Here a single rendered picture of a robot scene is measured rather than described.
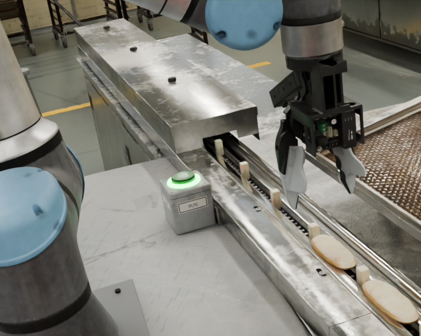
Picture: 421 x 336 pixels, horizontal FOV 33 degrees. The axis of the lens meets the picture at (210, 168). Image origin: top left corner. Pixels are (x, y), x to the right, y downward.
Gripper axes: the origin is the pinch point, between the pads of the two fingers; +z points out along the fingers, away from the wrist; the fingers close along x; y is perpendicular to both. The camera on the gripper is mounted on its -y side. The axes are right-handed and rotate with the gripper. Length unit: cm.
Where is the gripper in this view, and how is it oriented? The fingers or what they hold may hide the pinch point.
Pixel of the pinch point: (319, 192)
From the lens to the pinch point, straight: 99.7
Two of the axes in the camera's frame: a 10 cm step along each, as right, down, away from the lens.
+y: 3.2, 3.3, -8.9
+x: 9.4, -2.5, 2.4
